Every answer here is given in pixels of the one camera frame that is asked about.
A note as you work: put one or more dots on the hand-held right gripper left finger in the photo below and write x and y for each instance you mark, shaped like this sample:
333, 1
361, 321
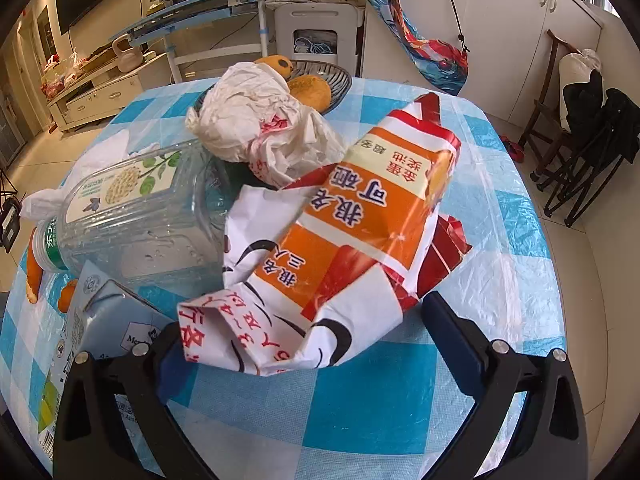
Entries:
150, 360

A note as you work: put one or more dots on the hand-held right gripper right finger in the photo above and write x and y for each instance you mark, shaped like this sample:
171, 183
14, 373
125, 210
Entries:
450, 340

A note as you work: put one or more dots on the blue milk carton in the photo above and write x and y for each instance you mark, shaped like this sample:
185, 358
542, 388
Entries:
100, 310

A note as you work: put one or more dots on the orange and white snack bag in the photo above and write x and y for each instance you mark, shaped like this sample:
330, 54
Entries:
350, 220

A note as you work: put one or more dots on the small orange peel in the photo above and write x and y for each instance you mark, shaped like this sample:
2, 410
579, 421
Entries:
66, 297

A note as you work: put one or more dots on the blue checkered tablecloth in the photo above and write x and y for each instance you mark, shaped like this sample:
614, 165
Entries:
350, 410

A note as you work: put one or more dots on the clear plastic bottle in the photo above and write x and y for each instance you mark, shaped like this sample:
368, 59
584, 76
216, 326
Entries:
140, 230

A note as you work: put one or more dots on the long orange peel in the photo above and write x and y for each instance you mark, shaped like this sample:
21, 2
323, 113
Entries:
34, 270

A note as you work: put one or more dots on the black lamp device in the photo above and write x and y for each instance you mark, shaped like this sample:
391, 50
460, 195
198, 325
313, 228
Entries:
9, 225

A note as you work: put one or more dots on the black folding chair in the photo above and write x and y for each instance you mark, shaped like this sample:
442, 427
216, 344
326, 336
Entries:
575, 185

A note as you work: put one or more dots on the red slippers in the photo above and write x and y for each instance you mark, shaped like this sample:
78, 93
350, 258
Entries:
512, 149

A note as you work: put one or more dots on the dark wooden chair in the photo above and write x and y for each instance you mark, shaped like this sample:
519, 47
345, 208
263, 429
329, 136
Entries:
537, 125

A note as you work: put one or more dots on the crumpled white plastic bag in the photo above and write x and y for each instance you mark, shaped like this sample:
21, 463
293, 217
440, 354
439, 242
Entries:
240, 110

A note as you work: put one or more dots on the cream television stand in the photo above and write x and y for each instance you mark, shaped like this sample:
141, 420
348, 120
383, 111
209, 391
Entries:
100, 95

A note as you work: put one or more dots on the black clothing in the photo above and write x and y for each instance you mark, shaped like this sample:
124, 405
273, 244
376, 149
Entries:
615, 115

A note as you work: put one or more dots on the round orange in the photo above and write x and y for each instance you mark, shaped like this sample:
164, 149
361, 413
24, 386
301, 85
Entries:
310, 92

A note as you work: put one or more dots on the white cloth bag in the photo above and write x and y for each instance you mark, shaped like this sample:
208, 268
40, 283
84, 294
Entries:
575, 67

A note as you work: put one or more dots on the beige kettlebell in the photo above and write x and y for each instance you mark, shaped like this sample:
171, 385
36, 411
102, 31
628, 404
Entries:
127, 60

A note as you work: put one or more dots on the red and white plastic bags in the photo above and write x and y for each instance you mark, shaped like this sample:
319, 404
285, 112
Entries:
57, 72

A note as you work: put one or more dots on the colourful hanging bag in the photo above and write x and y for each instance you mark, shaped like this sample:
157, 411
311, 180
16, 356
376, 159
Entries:
415, 35

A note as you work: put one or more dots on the cream cabinet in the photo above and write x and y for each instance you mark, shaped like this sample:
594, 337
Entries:
525, 35

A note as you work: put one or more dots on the orange with dark spot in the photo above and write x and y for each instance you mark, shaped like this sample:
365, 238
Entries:
272, 62

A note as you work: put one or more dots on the white plastic stool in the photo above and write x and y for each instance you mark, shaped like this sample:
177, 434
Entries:
320, 17

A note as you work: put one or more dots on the blue study desk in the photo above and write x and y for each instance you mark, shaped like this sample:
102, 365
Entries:
200, 10

